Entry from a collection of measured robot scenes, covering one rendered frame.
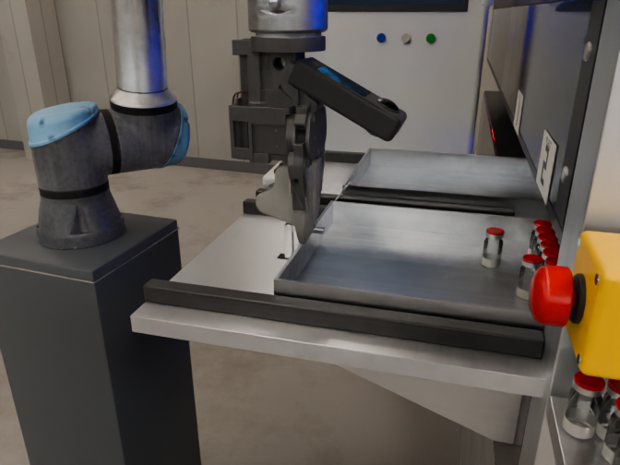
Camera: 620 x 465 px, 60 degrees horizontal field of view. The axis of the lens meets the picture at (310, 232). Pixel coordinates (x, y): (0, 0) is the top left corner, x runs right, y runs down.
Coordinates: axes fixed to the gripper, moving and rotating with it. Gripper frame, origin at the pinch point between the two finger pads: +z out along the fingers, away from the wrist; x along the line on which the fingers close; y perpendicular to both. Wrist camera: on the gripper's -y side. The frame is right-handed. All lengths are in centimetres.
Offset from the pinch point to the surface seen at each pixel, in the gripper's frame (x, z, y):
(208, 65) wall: -335, 15, 169
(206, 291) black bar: 7.1, 4.7, 9.3
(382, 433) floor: -76, 95, -2
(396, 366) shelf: 10.6, 7.9, -11.0
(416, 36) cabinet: -90, -17, -3
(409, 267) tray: -7.9, 6.6, -10.3
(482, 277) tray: -7.4, 6.6, -18.9
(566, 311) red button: 19.6, -4.7, -21.9
